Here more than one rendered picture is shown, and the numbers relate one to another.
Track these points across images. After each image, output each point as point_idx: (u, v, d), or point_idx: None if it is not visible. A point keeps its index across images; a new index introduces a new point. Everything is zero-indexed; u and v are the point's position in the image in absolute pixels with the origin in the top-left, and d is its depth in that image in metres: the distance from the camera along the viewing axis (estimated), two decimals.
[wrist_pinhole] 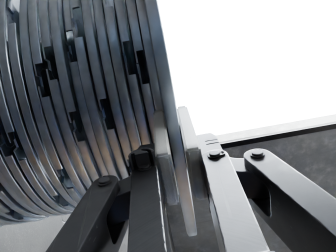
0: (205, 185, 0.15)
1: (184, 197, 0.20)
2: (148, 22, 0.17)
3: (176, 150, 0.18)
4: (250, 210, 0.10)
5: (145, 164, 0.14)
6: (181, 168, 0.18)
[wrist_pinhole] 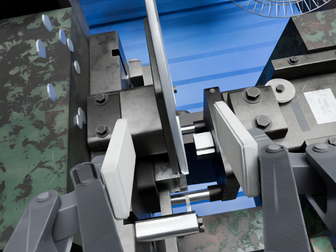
0: (261, 181, 0.14)
1: (174, 131, 0.29)
2: (147, 14, 0.27)
3: (166, 96, 0.28)
4: (299, 210, 0.10)
5: (88, 179, 0.14)
6: (170, 109, 0.28)
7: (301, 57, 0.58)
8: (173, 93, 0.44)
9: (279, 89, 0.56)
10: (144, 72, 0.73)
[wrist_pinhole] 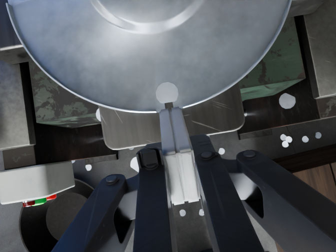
0: (198, 186, 0.15)
1: (282, 25, 0.29)
2: (199, 102, 0.29)
3: (262, 57, 0.29)
4: (243, 210, 0.10)
5: (153, 163, 0.14)
6: (270, 46, 0.29)
7: None
8: None
9: None
10: None
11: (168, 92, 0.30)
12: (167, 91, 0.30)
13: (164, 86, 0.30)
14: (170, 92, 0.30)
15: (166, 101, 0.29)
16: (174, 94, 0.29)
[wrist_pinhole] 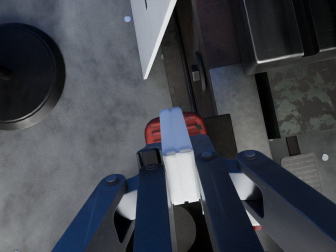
0: (198, 186, 0.15)
1: None
2: None
3: None
4: (243, 210, 0.10)
5: (153, 163, 0.14)
6: None
7: None
8: None
9: None
10: None
11: None
12: None
13: None
14: None
15: None
16: None
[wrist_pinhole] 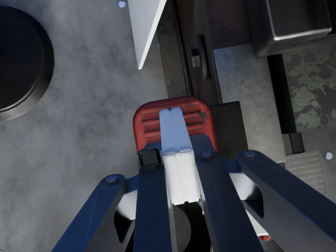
0: (198, 186, 0.15)
1: None
2: None
3: None
4: (243, 210, 0.10)
5: (153, 163, 0.14)
6: None
7: None
8: None
9: None
10: None
11: None
12: None
13: None
14: None
15: None
16: None
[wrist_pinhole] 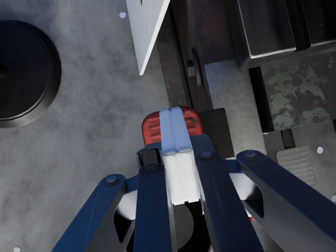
0: (198, 186, 0.15)
1: None
2: None
3: None
4: (243, 210, 0.10)
5: (153, 163, 0.14)
6: None
7: None
8: None
9: None
10: None
11: None
12: None
13: None
14: None
15: None
16: None
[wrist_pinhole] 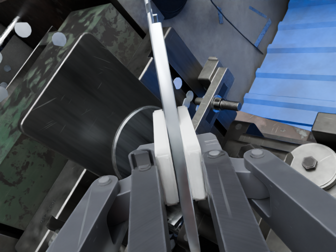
0: (205, 185, 0.15)
1: None
2: None
3: None
4: (250, 210, 0.10)
5: (145, 164, 0.14)
6: None
7: None
8: None
9: (303, 165, 0.33)
10: (216, 75, 0.61)
11: None
12: None
13: None
14: None
15: None
16: None
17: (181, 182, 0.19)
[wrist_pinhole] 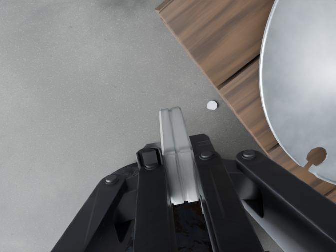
0: (198, 186, 0.15)
1: None
2: None
3: None
4: (243, 210, 0.10)
5: (153, 163, 0.14)
6: None
7: None
8: None
9: None
10: None
11: None
12: None
13: None
14: None
15: None
16: None
17: (259, 84, 0.29)
